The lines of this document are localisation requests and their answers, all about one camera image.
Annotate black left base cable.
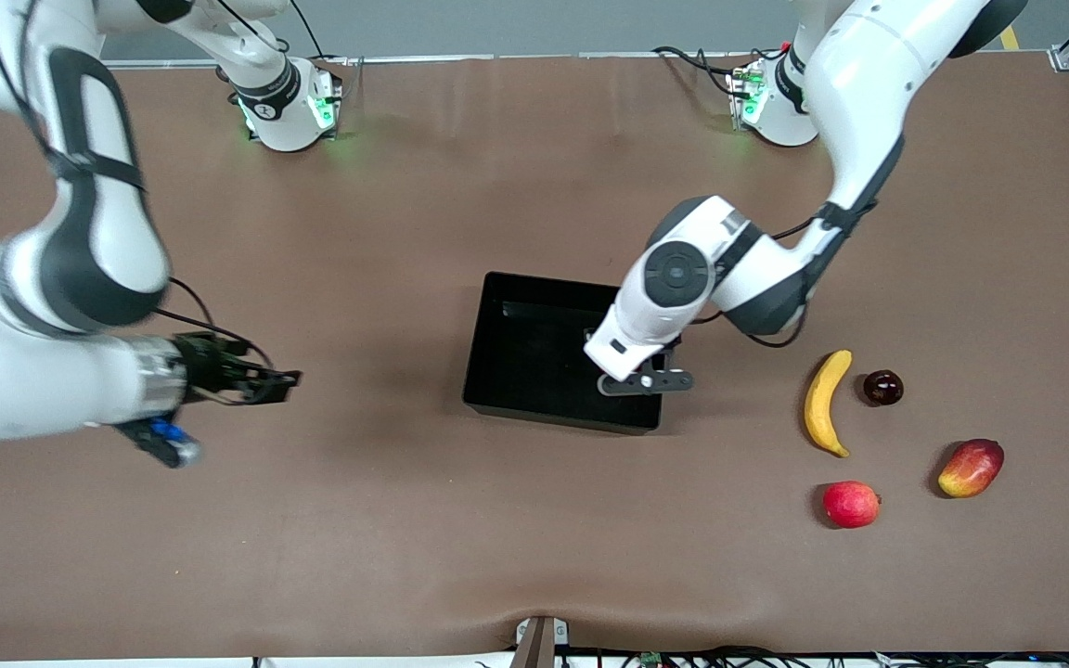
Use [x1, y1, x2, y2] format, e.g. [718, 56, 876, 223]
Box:
[652, 45, 760, 99]

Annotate black right base cable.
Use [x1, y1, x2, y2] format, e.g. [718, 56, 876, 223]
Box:
[286, 0, 350, 66]

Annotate red yellow mango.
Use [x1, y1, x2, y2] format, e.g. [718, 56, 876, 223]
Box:
[937, 438, 1006, 499]

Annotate black base cable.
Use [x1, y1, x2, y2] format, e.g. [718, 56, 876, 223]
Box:
[286, 0, 350, 66]
[652, 45, 760, 99]

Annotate black plastic box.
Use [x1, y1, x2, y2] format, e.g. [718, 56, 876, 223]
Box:
[462, 271, 670, 435]

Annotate dark purple plum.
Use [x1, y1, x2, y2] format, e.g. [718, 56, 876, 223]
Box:
[862, 369, 905, 407]

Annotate yellow banana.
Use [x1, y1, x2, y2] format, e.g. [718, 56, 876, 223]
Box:
[804, 349, 854, 459]

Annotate red pomegranate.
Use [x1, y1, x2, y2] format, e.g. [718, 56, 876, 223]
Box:
[821, 480, 883, 530]

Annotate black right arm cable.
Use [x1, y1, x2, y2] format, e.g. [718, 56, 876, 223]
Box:
[156, 276, 276, 367]

